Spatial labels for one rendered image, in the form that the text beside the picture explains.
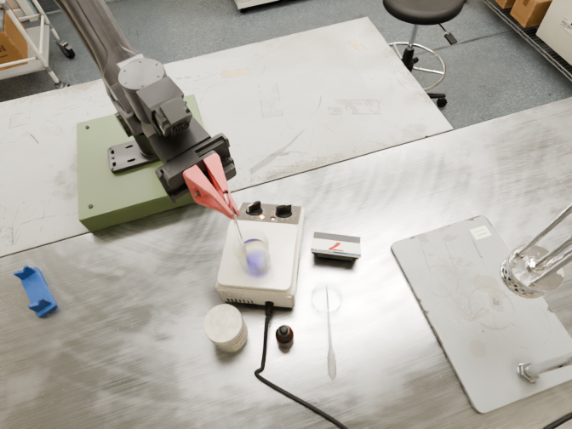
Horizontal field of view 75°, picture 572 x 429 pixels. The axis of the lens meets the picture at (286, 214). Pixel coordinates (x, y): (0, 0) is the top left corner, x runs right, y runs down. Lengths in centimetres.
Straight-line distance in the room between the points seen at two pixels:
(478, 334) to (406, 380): 14
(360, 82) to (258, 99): 26
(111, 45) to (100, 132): 37
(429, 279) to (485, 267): 10
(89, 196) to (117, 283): 19
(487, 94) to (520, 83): 23
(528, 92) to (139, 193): 231
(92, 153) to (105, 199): 14
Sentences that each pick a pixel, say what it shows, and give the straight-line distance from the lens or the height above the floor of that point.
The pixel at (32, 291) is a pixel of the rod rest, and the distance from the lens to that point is 84.
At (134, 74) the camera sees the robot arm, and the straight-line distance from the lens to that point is 52.
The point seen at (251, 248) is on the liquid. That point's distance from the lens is 58.
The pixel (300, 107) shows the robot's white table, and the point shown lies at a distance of 95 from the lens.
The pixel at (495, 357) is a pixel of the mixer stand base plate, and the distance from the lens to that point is 71.
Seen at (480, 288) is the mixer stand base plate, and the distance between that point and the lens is 74.
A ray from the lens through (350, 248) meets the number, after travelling 70.
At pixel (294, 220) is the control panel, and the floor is 96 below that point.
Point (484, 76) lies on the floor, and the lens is 269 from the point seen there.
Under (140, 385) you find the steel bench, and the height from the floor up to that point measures 90.
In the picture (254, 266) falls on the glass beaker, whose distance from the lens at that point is 56.
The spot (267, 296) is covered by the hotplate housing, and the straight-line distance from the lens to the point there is 62.
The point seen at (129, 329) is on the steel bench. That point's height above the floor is 90.
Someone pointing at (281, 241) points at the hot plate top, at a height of 99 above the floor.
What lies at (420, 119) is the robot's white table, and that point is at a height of 90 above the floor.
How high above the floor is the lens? 154
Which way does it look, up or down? 58 degrees down
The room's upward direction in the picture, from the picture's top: 5 degrees counter-clockwise
